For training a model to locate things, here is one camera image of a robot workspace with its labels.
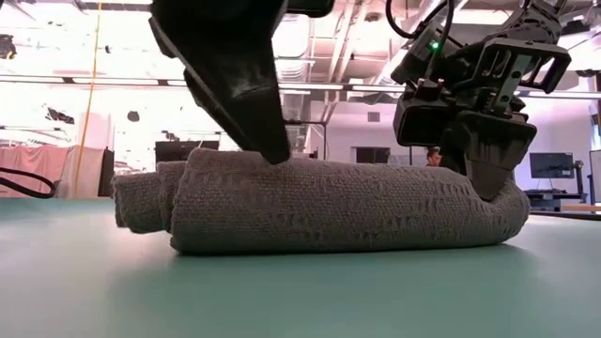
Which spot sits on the grey terry towel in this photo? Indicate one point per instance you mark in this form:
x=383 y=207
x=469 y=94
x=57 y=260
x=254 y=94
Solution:
x=328 y=206

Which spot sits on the green table mat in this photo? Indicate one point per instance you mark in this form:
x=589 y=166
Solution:
x=94 y=291

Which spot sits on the person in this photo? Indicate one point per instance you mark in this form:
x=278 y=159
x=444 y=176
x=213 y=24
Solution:
x=433 y=157

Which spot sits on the black ceiling camera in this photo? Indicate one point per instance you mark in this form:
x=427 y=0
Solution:
x=7 y=47

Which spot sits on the ceiling light strip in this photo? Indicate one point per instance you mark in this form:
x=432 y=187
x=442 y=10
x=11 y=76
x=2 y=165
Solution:
x=375 y=88

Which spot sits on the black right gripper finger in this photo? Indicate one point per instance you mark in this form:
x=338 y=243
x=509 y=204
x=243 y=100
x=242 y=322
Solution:
x=454 y=145
x=497 y=150

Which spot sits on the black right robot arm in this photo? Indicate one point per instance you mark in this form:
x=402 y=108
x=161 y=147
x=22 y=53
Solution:
x=422 y=56

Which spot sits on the pale grey curtain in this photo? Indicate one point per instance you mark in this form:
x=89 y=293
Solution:
x=89 y=173

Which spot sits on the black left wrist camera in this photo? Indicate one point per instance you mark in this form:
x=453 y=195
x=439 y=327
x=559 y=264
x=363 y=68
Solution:
x=310 y=7

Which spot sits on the dark wall monitor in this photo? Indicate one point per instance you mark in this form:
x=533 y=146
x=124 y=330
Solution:
x=551 y=164

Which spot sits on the black upright panel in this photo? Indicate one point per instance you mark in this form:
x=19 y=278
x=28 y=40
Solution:
x=107 y=173

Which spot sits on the black monitor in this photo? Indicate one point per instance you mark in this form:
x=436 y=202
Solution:
x=178 y=150

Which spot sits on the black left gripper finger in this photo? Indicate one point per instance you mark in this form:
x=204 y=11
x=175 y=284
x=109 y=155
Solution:
x=235 y=42
x=174 y=47

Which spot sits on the pink curtain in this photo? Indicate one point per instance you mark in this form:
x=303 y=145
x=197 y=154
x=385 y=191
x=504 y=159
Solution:
x=33 y=159

